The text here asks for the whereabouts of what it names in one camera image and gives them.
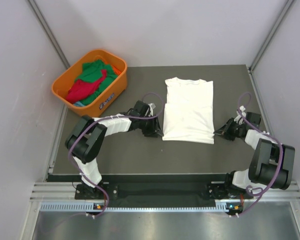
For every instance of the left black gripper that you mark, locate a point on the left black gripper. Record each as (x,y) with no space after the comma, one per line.
(154,130)

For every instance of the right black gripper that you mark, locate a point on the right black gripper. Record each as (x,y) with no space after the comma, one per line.
(224,130)

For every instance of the white t-shirt red print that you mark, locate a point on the white t-shirt red print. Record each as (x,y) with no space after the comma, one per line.
(188,111)

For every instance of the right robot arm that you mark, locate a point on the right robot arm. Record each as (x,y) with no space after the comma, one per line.
(265,159)

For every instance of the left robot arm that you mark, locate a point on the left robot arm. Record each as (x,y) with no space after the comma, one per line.
(85,140)

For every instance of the orange plastic basket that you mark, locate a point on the orange plastic basket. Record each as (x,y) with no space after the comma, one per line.
(64,82)

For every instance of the light blue t-shirt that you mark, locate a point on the light blue t-shirt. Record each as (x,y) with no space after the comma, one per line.
(79,104)

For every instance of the green t-shirt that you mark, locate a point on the green t-shirt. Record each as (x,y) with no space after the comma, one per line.
(91,71)

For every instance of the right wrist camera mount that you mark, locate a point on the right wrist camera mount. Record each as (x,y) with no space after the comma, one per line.
(240,114)

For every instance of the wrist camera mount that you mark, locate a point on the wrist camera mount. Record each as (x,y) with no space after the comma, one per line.
(240,114)
(152,106)

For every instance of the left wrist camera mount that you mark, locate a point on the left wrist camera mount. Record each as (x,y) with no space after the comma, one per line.
(152,106)

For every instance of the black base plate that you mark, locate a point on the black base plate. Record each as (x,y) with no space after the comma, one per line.
(122,190)

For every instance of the grey cable duct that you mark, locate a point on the grey cable duct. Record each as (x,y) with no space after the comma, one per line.
(91,207)

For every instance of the aluminium frame rail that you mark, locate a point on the aluminium frame rail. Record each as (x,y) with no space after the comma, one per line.
(64,191)

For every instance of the right corner frame post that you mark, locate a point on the right corner frame post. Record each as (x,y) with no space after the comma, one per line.
(278,21)

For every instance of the corner frame post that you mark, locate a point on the corner frame post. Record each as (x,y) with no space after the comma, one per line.
(278,21)
(34,7)

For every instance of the left corner frame post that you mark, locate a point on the left corner frame post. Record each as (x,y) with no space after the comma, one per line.
(34,7)

